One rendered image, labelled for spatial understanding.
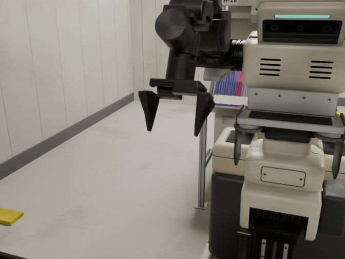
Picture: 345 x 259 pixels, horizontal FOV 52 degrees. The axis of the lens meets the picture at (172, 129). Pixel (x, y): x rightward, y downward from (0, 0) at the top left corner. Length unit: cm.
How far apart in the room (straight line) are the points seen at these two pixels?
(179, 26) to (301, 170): 59
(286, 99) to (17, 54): 256
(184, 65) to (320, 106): 42
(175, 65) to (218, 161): 74
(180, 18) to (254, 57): 38
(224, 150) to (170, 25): 79
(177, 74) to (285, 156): 50
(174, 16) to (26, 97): 272
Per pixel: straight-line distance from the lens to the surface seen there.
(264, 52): 96
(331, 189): 125
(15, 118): 320
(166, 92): 72
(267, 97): 97
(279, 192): 107
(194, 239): 220
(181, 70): 68
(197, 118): 65
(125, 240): 220
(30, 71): 331
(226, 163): 136
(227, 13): 90
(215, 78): 101
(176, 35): 63
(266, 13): 90
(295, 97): 97
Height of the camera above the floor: 130
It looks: 19 degrees down
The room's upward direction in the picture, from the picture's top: straight up
